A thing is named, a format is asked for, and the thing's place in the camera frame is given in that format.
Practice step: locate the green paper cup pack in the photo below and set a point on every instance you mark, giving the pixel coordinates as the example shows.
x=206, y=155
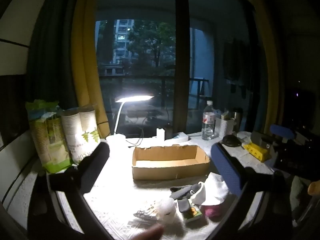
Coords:
x=50, y=140

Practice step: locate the pack of cotton swabs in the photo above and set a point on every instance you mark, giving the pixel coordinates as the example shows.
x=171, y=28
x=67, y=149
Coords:
x=146, y=213

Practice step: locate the person's right hand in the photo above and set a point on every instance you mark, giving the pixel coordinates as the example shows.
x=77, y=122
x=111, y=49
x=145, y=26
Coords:
x=314, y=188

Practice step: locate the clear plastic bag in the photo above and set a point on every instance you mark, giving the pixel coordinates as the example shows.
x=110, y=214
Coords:
x=165, y=210

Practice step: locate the white paper cup pack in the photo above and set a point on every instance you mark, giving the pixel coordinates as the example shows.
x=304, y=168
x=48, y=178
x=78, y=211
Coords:
x=80, y=135

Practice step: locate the white desk lamp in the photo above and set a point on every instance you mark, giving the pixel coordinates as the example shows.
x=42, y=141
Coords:
x=118, y=120

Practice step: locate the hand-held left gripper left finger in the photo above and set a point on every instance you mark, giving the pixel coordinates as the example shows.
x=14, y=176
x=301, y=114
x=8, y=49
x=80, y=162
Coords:
x=99, y=153

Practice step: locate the dark grey glove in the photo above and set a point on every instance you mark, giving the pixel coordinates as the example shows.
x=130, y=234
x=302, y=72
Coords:
x=182, y=192

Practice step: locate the dark window frame post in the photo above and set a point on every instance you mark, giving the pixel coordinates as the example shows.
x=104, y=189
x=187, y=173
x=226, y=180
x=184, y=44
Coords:
x=181, y=55

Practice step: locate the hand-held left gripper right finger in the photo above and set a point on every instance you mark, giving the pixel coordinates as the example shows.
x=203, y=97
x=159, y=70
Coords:
x=226, y=166

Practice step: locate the yellow blocks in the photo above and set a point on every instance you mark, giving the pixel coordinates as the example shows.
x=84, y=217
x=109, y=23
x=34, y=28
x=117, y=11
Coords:
x=257, y=151

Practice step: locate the white charger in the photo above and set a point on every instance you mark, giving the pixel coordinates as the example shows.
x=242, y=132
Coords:
x=160, y=134

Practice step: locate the pink plush pad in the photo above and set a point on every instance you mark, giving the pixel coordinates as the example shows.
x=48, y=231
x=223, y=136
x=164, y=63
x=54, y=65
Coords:
x=212, y=210

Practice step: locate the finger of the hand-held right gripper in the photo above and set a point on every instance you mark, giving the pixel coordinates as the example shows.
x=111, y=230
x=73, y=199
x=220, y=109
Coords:
x=282, y=130

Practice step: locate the clear water bottle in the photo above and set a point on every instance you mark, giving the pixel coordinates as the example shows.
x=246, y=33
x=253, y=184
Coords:
x=208, y=125

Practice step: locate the black power adapter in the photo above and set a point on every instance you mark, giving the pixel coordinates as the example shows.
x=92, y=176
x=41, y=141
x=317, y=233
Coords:
x=168, y=131

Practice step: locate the white power strip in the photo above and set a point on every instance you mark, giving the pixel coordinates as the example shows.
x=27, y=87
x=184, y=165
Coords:
x=180, y=137

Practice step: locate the white textured tablecloth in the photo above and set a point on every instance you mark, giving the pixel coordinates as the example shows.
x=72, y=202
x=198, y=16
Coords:
x=117, y=187

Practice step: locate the yellow curtain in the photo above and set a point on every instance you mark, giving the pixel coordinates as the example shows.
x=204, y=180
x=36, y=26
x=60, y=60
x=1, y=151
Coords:
x=85, y=67
x=273, y=80

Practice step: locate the white cloth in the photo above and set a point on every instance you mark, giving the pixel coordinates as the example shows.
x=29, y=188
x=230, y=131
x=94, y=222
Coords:
x=215, y=190

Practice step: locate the white perforated holder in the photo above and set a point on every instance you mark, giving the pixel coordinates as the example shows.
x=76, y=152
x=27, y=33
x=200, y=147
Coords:
x=223, y=127

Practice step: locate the small green yellow packet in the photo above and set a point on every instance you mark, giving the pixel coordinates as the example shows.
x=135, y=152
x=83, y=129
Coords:
x=193, y=212

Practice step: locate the steel thermos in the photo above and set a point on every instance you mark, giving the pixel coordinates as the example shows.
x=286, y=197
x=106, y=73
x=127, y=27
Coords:
x=237, y=120

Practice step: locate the grey box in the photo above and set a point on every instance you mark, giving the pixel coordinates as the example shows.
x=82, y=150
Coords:
x=260, y=138

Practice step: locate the cardboard box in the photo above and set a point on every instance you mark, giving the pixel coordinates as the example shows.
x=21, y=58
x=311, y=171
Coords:
x=170, y=166

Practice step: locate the black round object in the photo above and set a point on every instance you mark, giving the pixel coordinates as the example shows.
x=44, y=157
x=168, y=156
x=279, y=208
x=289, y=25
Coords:
x=231, y=140

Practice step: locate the person's left hand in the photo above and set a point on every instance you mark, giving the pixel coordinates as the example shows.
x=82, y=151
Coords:
x=148, y=233

